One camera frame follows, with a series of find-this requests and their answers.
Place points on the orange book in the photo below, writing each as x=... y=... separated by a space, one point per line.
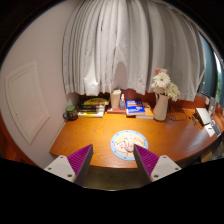
x=149 y=113

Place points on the small clear spray bottle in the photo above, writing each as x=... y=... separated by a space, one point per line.
x=122 y=103

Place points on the round blue-rimmed mouse pad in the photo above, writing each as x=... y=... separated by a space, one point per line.
x=140 y=138

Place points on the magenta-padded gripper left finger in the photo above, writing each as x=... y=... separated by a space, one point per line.
x=61 y=166

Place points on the white ceramic vase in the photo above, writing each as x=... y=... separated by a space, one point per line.
x=161 y=108

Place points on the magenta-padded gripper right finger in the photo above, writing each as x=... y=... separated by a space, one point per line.
x=163 y=167

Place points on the white box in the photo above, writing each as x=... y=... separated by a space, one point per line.
x=203 y=116

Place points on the white and pink flowers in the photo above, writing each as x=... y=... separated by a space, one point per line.
x=163 y=81

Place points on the yellow and white book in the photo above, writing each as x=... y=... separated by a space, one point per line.
x=90 y=114

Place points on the pink computer mouse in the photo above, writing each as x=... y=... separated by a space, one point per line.
x=125 y=145

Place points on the dark mug with green inside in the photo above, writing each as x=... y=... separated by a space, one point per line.
x=71 y=114

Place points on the thick dark book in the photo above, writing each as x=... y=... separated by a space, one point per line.
x=90 y=110

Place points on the cream tumbler with lid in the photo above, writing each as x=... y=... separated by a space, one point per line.
x=115 y=99

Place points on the dark window pane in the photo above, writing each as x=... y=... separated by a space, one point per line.
x=210 y=73

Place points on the red book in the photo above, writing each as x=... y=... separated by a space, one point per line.
x=115 y=111

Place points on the white pleated curtain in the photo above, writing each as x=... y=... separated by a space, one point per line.
x=133 y=46

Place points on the blue book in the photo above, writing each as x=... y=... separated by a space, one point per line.
x=135 y=107

